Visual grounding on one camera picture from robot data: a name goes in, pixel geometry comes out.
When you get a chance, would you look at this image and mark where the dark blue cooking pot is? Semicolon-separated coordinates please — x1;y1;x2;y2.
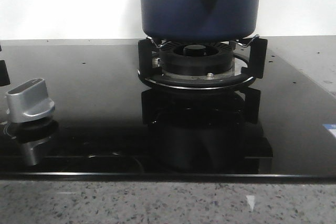
140;0;259;42

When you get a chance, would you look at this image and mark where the black pot support grate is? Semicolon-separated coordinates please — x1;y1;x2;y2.
138;35;268;90

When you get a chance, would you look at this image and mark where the black round gas burner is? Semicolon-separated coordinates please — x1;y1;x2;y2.
159;42;234;80

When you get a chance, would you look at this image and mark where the black glass gas cooktop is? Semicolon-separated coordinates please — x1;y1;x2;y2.
1;38;335;183

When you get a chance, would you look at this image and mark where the silver stove control knob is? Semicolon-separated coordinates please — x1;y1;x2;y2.
5;78;55;123

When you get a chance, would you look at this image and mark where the blue white cooktop sticker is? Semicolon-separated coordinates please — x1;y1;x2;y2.
323;124;336;138

